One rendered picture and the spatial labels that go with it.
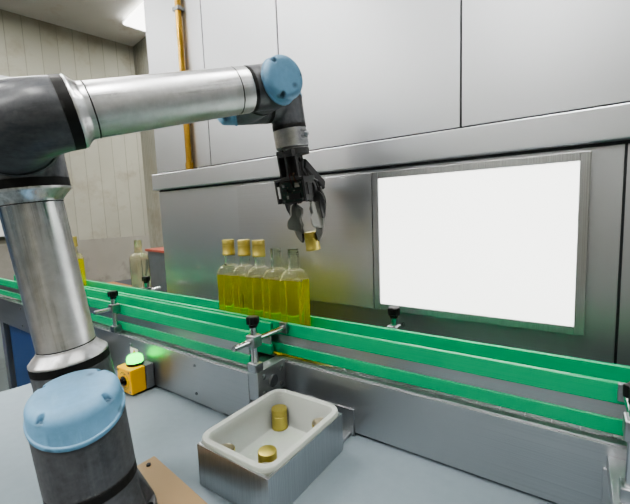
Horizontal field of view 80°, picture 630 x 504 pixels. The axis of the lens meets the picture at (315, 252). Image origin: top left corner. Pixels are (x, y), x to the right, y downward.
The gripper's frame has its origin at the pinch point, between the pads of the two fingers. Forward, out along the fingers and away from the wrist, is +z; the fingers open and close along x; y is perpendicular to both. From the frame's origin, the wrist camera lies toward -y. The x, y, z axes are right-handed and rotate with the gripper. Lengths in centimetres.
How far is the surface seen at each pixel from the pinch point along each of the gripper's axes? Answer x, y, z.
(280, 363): -8.9, 9.8, 28.1
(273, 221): -18.4, -16.4, -3.3
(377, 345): 15.4, 10.9, 22.7
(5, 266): -605, -247, 27
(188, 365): -34.7, 12.1, 28.4
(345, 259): 4.2, -10.0, 8.5
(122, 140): -524, -437, -151
